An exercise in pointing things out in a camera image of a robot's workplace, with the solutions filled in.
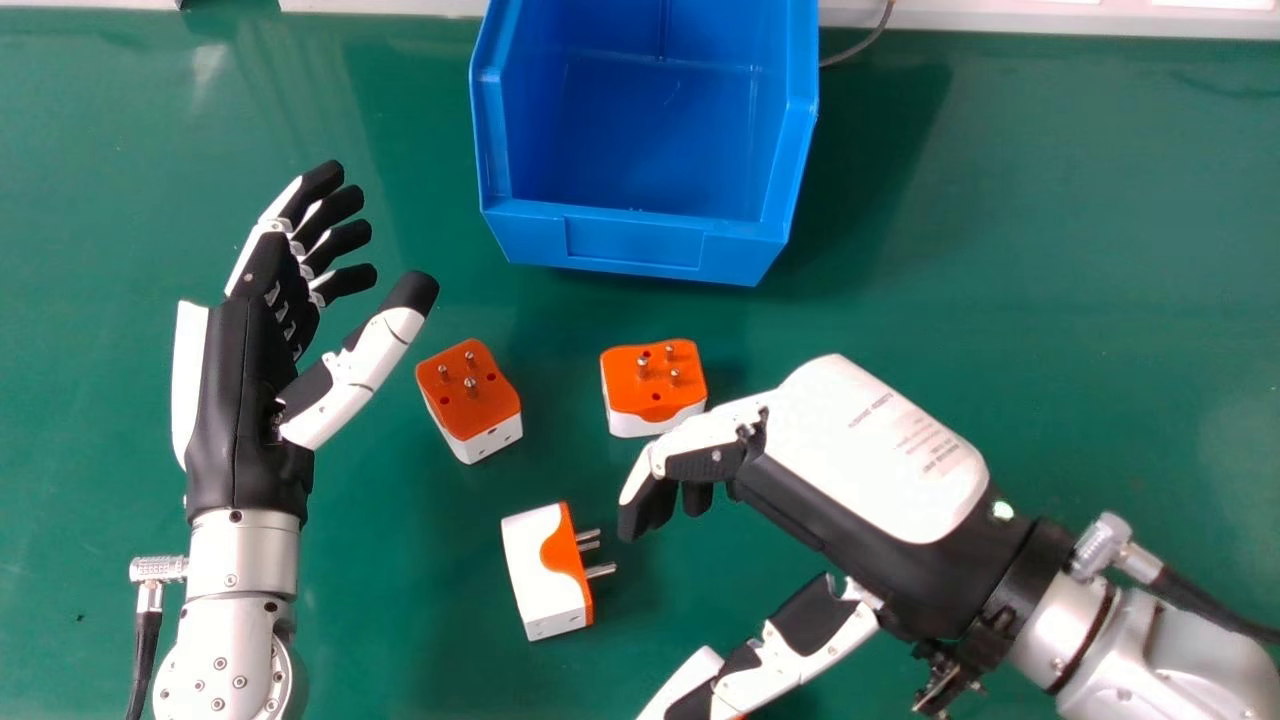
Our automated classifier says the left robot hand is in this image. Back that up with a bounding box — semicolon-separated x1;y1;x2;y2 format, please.
170;160;441;529

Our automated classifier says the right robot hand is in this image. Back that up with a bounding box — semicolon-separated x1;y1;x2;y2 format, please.
617;353;1079;720

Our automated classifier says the white-and-orange plug adapter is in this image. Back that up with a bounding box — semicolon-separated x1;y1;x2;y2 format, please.
500;501;618;642
600;338;709;439
415;338;524;466

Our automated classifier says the blue plastic bin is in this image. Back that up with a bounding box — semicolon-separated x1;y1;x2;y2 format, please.
469;0;820;288

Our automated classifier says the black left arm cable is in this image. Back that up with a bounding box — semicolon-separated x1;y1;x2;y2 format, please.
124;582;164;720

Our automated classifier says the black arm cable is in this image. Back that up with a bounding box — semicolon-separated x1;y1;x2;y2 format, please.
124;582;164;720
1150;565;1280;646

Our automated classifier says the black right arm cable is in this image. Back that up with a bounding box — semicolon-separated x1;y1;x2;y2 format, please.
1150;565;1280;646

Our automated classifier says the grey cable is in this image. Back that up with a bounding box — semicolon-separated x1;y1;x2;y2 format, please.
818;0;898;69

